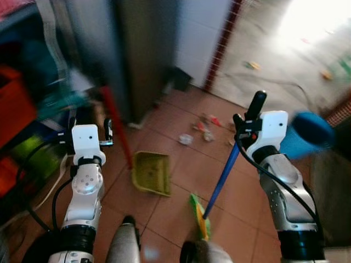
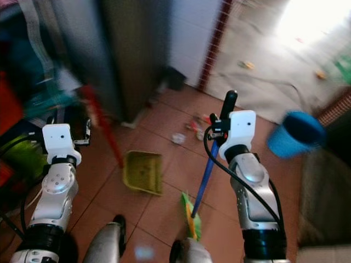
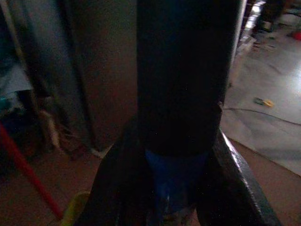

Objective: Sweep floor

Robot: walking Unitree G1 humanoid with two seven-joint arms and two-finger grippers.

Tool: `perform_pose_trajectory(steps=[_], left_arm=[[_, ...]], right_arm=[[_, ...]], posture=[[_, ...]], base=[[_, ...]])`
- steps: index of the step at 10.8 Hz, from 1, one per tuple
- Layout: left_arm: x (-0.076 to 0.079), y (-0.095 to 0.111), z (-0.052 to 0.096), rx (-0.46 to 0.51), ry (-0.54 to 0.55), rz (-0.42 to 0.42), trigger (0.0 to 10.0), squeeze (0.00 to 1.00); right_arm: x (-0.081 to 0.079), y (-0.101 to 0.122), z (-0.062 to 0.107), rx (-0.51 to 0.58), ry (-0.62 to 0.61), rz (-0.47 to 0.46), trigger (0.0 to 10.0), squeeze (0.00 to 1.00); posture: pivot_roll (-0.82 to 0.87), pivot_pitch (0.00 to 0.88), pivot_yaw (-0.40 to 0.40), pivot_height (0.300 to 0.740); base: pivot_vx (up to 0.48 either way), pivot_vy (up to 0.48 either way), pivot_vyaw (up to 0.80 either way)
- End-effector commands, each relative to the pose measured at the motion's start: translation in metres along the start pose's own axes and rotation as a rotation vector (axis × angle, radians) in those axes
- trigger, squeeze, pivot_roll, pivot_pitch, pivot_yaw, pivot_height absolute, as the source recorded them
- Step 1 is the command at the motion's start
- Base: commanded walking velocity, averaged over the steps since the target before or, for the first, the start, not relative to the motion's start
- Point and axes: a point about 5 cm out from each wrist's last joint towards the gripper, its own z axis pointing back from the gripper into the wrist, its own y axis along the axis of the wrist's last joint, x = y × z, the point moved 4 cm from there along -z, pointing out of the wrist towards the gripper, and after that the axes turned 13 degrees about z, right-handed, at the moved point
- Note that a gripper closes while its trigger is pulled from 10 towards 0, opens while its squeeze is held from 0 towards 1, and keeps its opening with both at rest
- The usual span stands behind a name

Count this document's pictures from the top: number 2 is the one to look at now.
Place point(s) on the brown woven mat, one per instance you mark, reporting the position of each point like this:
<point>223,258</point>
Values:
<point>337,108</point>

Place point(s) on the grey robot leg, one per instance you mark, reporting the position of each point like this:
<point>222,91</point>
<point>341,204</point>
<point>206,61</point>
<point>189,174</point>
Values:
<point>194,252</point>
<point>107,244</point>

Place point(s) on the green plastic toy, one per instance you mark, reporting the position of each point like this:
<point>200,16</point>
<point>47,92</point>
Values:
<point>343,68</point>

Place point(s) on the teal plastic basket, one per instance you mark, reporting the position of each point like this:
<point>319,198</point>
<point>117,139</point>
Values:
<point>52,104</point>

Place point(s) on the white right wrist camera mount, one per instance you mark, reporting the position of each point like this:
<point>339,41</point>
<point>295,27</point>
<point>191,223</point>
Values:
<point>240,129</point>

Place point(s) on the colourful litter pile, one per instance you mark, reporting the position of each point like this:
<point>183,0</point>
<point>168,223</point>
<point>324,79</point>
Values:
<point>200,126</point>

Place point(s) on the lime green container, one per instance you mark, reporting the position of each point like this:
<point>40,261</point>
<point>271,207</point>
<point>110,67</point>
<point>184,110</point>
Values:
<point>22,153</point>

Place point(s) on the dark red door frame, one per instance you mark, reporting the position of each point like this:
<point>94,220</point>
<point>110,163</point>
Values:
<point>215,44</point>

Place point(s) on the grey left robot leg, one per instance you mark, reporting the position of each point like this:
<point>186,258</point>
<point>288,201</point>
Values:
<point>107,244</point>

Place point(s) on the blue plastic bucket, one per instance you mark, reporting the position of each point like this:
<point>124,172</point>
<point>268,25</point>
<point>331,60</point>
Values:
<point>296,136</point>

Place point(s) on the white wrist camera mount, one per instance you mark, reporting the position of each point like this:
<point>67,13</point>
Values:
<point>60,141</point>
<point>240,129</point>

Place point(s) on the white crumpled cup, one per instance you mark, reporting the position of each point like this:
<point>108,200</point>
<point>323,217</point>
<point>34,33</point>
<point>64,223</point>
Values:
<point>178,138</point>

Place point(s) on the dark upholstered furniture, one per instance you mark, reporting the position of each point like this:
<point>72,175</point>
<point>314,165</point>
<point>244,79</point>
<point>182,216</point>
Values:
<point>326,197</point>

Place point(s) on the tall grey cabinet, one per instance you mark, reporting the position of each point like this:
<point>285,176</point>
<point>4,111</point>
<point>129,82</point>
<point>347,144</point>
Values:
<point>120,55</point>

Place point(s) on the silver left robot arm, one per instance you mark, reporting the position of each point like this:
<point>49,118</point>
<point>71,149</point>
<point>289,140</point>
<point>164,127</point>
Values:
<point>57,189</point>

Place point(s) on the grey right robot leg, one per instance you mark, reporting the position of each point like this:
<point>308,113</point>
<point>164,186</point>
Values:
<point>194,252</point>

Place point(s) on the orange plastic crate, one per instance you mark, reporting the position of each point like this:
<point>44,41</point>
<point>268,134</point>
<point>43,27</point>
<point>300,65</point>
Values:
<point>10,109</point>

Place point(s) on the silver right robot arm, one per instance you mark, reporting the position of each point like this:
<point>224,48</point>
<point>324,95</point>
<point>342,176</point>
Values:
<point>255,181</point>

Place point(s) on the small black bin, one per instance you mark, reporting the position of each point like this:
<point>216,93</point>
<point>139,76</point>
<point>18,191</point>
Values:
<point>175,78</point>

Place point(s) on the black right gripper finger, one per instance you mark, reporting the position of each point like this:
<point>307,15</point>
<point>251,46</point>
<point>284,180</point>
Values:
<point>228,104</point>

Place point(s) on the small orange toy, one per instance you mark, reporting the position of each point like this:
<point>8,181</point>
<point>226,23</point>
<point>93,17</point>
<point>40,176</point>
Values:
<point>321,74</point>

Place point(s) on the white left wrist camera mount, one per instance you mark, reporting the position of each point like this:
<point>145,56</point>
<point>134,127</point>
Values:
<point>60,141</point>

